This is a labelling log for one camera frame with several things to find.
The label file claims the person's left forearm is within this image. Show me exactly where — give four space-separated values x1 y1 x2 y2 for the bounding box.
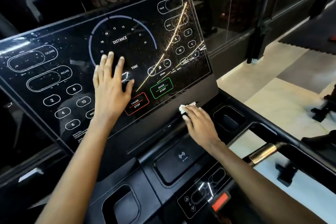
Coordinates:
36 119 116 224

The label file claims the small white wipe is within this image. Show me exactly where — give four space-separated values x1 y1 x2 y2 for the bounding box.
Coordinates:
178 101 197 115

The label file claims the black treadmill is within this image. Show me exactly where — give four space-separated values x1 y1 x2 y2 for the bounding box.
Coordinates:
0 0 336 224

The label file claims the person's right forearm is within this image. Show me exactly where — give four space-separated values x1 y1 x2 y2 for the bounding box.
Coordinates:
207 138 326 224

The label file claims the person's left hand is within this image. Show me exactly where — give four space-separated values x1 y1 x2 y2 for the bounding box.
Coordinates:
92 51 135 127

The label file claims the black interlocking foam mat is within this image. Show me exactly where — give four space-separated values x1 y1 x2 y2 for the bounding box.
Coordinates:
277 2 336 56

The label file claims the person's right hand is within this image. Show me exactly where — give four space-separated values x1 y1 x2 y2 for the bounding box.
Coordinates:
182 105 221 151

